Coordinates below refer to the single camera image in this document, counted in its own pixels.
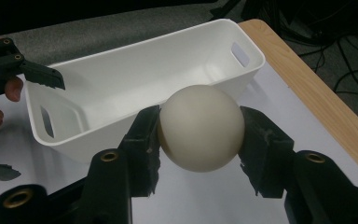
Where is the white table sheet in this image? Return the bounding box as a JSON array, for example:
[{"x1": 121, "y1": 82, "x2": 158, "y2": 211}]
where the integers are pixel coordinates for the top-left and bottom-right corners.
[{"x1": 0, "y1": 60, "x2": 358, "y2": 224}]

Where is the white plastic bin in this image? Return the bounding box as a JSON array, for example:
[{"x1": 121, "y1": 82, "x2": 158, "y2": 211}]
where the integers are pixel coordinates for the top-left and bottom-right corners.
[{"x1": 24, "y1": 18, "x2": 267, "y2": 164}]

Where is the white ball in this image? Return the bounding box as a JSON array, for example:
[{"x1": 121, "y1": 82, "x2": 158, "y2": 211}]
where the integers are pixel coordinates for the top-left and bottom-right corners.
[{"x1": 157, "y1": 84, "x2": 246, "y2": 174}]

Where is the black looped floor cable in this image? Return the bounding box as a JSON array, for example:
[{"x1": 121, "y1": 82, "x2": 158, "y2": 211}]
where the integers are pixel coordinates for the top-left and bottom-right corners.
[{"x1": 334, "y1": 68, "x2": 358, "y2": 98}]

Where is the black stand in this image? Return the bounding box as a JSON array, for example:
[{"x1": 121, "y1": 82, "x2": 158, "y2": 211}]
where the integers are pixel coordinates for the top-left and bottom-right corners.
[{"x1": 209, "y1": 0, "x2": 241, "y2": 21}]

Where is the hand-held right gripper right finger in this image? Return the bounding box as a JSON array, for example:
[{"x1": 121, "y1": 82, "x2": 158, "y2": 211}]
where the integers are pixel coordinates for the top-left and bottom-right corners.
[{"x1": 238, "y1": 105, "x2": 358, "y2": 224}]

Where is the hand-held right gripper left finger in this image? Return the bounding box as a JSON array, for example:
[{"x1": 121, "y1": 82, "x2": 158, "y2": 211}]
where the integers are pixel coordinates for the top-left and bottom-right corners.
[{"x1": 82, "y1": 105, "x2": 163, "y2": 224}]

